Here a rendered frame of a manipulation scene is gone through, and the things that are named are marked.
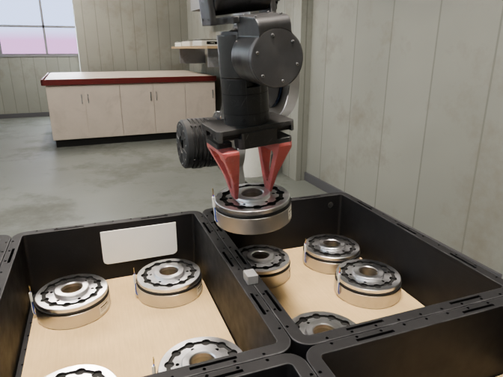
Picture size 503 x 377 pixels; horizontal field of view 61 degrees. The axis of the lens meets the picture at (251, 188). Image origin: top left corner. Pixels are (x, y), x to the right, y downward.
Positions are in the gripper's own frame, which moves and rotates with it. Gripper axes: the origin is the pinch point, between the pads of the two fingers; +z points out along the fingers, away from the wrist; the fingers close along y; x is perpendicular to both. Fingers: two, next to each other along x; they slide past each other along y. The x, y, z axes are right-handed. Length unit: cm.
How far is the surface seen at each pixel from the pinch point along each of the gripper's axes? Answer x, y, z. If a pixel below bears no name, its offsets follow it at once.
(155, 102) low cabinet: 530, 90, 75
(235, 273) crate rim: -4.3, -4.9, 9.3
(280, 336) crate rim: -17.9, -5.4, 8.8
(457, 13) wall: 133, 183, -17
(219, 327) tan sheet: -1.4, -6.9, 19.2
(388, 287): -6.7, 18.4, 17.9
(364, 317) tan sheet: -7.9, 13.3, 20.7
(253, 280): -7.7, -3.8, 8.6
